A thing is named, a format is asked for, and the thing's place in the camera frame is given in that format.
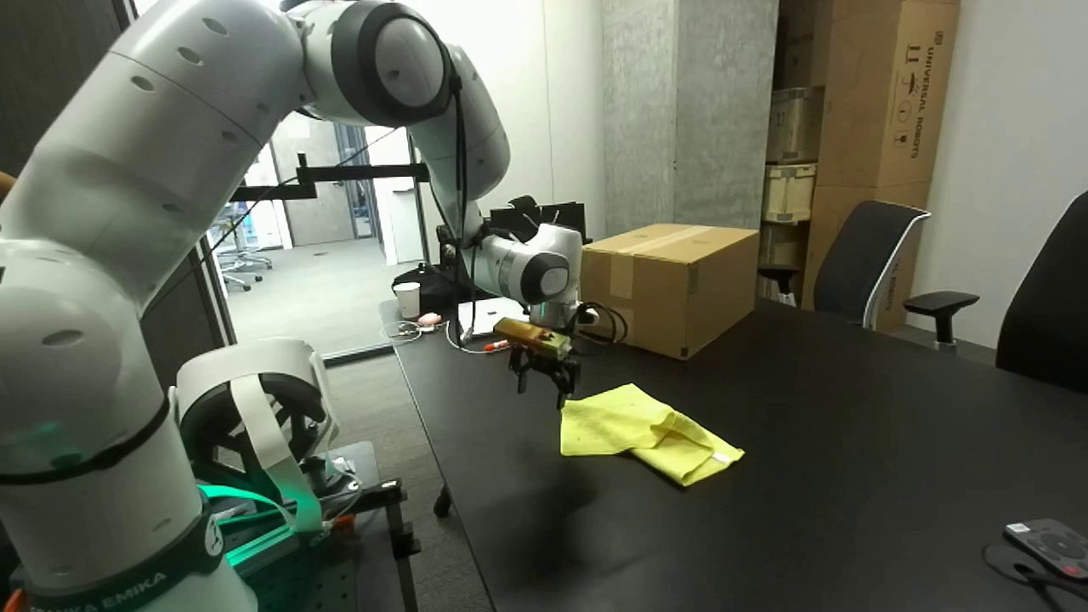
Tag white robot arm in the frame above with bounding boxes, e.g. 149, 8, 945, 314
0, 0, 579, 612

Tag yellow towel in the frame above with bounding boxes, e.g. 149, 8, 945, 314
561, 384, 743, 487

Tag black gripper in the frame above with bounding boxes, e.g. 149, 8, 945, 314
505, 347, 580, 393

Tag tall cardboard box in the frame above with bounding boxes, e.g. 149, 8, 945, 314
803, 0, 957, 311

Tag black office chair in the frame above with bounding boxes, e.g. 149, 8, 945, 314
996, 194, 1088, 390
812, 200, 979, 349

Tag cardboard box on table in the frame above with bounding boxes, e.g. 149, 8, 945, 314
580, 224, 757, 359

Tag near black office chair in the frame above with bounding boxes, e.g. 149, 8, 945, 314
812, 200, 979, 349

